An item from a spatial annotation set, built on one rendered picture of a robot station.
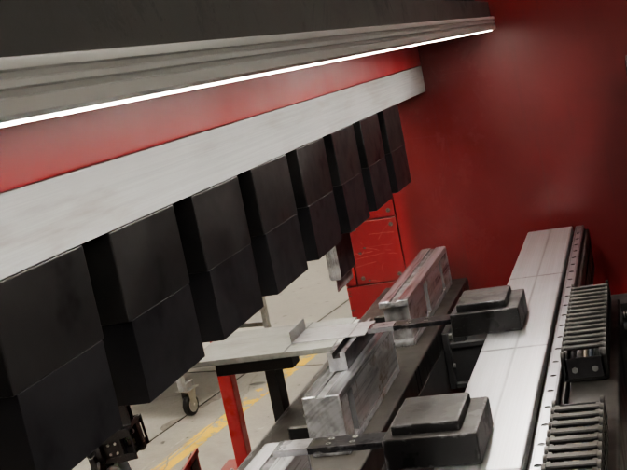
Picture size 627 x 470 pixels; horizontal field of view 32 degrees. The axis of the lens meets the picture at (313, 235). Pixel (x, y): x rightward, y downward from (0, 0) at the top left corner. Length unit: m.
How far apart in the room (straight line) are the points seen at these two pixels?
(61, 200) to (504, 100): 1.78
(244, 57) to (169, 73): 0.14
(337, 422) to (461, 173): 1.12
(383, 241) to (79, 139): 1.78
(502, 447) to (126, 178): 0.54
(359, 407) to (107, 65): 1.19
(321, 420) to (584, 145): 1.19
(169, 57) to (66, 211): 0.29
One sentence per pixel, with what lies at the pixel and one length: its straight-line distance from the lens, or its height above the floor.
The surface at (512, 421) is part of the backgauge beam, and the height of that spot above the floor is 0.98.
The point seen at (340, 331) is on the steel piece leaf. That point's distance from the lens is 1.84.
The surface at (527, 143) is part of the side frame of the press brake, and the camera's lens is 2.59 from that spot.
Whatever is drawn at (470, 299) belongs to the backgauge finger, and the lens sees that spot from 1.76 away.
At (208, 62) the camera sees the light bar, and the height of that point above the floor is 1.47.
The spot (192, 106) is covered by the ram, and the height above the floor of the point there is 1.43.
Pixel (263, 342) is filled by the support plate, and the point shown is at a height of 1.00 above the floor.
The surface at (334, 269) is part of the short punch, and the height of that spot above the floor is 1.12.
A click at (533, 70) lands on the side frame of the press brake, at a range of 2.58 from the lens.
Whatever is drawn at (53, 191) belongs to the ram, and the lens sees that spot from 0.92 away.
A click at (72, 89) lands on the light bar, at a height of 1.46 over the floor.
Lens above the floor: 1.45
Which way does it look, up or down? 9 degrees down
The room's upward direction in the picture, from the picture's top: 11 degrees counter-clockwise
